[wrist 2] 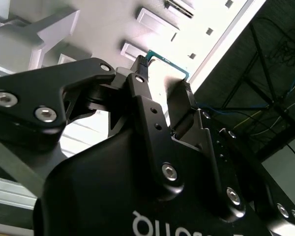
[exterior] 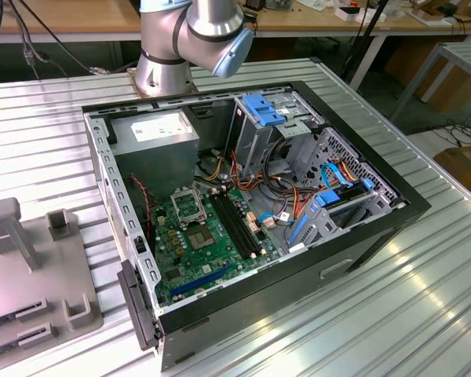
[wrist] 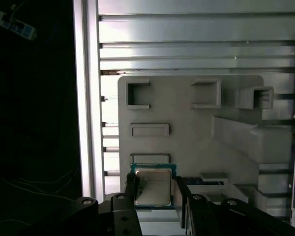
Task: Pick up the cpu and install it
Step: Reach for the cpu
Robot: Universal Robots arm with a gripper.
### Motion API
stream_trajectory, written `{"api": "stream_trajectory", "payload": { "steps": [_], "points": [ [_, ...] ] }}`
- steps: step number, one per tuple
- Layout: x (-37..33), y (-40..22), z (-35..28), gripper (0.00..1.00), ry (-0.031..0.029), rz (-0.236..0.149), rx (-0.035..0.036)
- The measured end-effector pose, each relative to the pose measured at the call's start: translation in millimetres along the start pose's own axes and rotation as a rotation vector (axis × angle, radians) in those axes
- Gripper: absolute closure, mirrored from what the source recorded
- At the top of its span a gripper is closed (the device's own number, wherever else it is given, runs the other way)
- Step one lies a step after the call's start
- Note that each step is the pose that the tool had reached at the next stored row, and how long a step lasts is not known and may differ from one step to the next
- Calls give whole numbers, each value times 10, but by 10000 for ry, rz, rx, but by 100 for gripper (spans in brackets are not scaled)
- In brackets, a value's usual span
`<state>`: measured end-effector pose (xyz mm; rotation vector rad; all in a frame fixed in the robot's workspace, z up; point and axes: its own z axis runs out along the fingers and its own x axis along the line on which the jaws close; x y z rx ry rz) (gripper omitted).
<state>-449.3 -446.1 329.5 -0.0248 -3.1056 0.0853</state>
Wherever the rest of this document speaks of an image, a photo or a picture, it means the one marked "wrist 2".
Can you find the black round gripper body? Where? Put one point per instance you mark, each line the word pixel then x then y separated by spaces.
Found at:
pixel 100 196

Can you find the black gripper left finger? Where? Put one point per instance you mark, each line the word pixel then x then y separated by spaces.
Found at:
pixel 39 98

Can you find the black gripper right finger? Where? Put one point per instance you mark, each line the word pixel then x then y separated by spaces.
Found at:
pixel 223 172

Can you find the CPU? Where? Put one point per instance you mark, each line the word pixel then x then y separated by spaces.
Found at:
pixel 167 67

